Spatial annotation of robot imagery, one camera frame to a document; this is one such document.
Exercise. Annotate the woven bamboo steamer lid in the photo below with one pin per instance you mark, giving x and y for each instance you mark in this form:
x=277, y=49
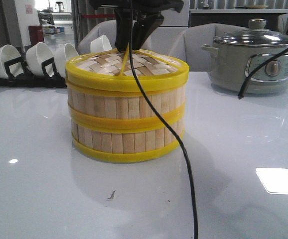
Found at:
x=117, y=72

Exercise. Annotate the bamboo steamer tier yellow rims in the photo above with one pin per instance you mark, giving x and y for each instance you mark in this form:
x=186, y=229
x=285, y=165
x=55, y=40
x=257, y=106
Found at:
x=123, y=147

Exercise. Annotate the white ceramic bowl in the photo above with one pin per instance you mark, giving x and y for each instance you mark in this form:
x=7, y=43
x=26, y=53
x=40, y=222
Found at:
x=36, y=55
x=7, y=52
x=62, y=55
x=100, y=44

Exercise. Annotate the grey upholstered chair left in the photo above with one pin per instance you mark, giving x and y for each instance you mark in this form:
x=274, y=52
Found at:
x=107, y=28

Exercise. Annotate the grey upholstered chair right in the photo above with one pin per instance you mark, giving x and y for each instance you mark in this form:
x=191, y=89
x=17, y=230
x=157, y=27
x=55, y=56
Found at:
x=187, y=45

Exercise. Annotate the glass pot lid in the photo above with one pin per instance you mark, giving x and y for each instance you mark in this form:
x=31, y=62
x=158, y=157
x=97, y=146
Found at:
x=255, y=35

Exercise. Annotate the black bowl rack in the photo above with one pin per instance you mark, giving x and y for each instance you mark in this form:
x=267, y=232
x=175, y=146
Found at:
x=50, y=78

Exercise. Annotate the grey upholstered chair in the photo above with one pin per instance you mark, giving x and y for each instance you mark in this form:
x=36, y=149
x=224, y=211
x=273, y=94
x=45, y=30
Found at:
x=187, y=45
x=107, y=28

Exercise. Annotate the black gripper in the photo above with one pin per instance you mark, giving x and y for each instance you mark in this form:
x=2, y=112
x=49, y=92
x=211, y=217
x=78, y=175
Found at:
x=146, y=22

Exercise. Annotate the red box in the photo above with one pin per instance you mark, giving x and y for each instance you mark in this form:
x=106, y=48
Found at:
x=35, y=34

